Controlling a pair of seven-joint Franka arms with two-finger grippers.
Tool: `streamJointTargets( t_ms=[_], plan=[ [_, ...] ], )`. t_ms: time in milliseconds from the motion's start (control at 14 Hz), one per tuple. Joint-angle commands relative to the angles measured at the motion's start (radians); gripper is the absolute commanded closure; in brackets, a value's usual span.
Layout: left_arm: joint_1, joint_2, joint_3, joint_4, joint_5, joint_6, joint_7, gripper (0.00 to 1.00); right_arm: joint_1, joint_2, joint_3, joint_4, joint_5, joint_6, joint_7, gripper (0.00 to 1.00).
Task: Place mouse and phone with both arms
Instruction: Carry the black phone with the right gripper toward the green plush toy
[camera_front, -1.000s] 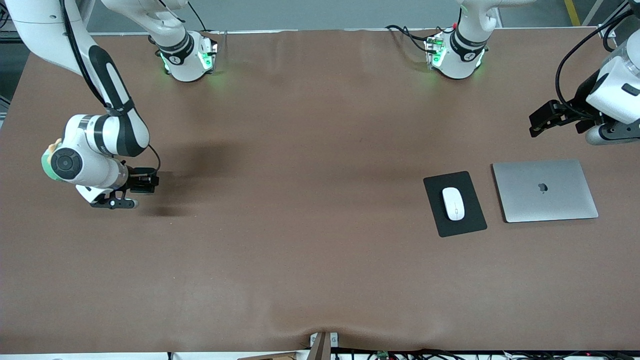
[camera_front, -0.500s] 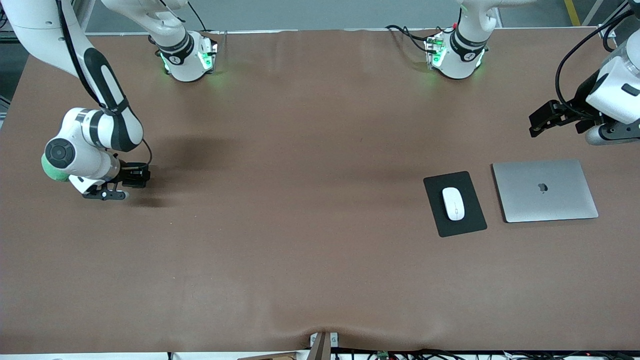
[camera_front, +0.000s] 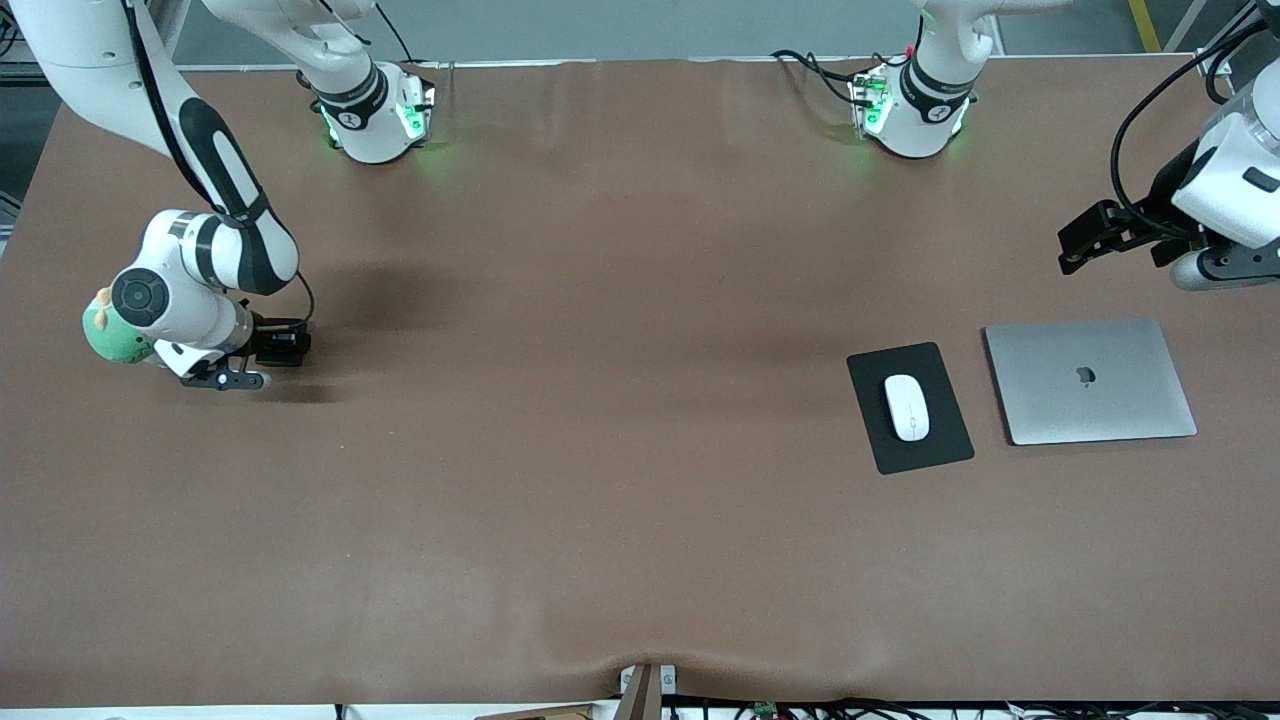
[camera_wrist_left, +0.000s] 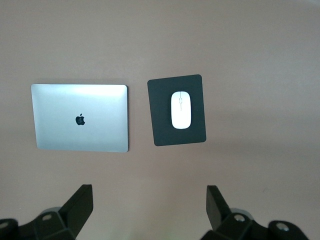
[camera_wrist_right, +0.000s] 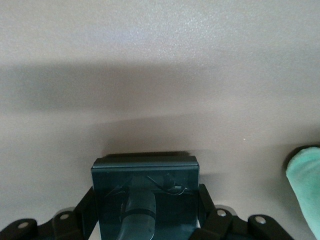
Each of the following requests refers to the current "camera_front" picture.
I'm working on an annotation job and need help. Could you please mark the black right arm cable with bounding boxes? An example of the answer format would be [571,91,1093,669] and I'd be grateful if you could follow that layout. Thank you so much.
[120,0,316,326]

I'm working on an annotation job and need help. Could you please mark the white computer mouse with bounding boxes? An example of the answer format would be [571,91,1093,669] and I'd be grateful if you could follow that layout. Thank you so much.
[884,374,931,442]

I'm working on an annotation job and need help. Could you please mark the brown table cover mat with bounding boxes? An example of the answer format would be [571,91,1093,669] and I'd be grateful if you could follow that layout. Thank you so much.
[0,55,1280,706]

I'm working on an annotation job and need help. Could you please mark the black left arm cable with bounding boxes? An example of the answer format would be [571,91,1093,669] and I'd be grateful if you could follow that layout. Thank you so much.
[1110,15,1280,241]

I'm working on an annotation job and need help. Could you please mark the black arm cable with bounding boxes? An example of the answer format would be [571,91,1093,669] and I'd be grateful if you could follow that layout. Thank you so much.
[1110,15,1280,241]
[120,0,316,326]

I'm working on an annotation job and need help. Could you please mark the black mouse pad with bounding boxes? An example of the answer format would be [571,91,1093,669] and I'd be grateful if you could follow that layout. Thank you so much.
[847,342,976,476]

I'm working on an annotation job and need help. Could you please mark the black base cables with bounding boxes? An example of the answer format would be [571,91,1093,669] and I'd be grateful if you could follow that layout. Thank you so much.
[770,48,871,106]

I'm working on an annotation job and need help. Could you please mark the silver laptop with apple logo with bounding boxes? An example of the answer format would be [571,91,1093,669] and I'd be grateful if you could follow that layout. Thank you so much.
[984,319,1198,447]

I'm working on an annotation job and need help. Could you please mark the small metal bracket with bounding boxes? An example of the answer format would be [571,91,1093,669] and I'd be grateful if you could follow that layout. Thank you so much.
[620,663,678,698]

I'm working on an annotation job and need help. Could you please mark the green dinosaur plush toy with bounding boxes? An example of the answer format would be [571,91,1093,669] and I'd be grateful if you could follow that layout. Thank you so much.
[82,286,176,369]

